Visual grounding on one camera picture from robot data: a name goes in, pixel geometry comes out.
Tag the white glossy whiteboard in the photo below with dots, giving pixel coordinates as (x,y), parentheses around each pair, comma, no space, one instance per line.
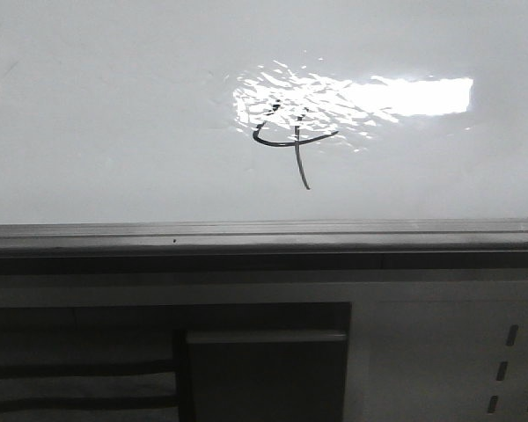
(218,111)

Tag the grey whiteboard marker tray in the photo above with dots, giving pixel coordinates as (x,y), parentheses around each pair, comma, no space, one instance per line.
(262,246)

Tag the dark square panel below board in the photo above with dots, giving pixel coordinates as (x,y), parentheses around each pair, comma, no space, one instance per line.
(268,375)

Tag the white perforated metal panel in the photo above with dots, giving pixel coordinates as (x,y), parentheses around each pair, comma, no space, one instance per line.
(447,360)

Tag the dark slatted cabinet front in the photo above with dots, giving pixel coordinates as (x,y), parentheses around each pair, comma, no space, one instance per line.
(124,363)

